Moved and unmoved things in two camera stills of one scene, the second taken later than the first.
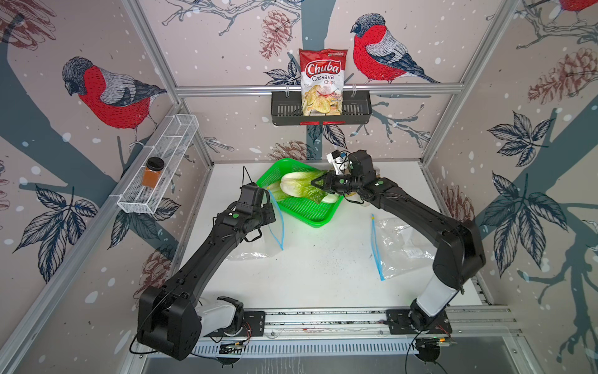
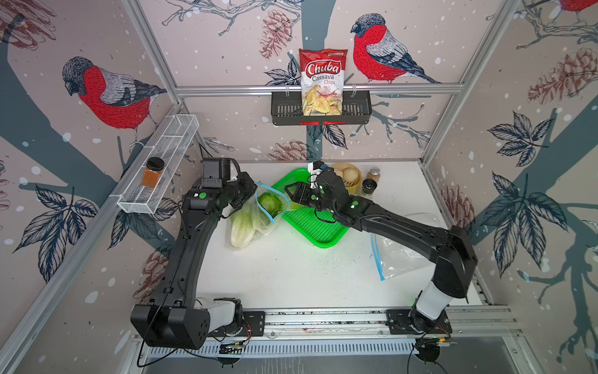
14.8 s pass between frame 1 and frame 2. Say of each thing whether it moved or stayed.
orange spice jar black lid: stayed
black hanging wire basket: stayed
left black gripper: moved
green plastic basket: moved
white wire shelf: stayed
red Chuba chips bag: stayed
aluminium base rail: stayed
